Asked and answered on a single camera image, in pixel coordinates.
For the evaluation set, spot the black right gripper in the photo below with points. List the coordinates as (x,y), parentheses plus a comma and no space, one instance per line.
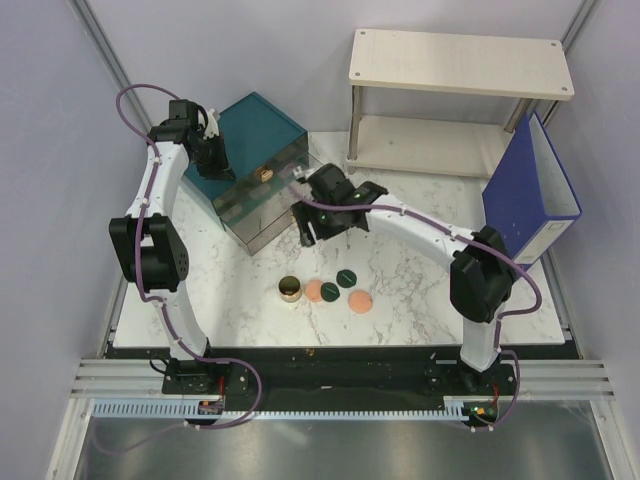
(305,212)

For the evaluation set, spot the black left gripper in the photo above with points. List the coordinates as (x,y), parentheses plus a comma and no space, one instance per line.
(222,171)

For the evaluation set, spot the gold round jar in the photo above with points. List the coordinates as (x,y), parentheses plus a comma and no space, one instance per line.
(290,289)

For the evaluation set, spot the teal drawer organizer box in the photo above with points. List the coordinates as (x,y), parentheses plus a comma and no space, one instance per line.
(254,130)

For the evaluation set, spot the dark green puff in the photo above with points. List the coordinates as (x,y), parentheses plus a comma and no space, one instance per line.
(329,292)
(346,278)

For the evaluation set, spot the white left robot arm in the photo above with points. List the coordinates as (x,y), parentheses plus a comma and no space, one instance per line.
(150,251)

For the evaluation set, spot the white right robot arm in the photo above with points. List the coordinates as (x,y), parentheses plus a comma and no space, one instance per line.
(480,277)

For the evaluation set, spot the peach sponge left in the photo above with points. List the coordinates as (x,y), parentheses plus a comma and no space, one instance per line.
(313,290)

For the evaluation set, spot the peach sponge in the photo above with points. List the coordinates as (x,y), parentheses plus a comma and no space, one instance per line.
(360,302)
(313,290)

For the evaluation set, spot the peach sponge right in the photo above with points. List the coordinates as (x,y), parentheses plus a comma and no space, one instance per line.
(360,302)

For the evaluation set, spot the blue lever arch binder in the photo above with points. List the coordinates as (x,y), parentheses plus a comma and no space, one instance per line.
(529,198)

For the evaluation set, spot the beige two-tier shelf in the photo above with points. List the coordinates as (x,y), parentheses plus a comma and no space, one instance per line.
(456,66)

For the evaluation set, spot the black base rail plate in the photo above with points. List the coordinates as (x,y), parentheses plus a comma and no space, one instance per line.
(423,376)

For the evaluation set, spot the light blue cable duct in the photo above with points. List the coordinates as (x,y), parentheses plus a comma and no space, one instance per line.
(200,410)

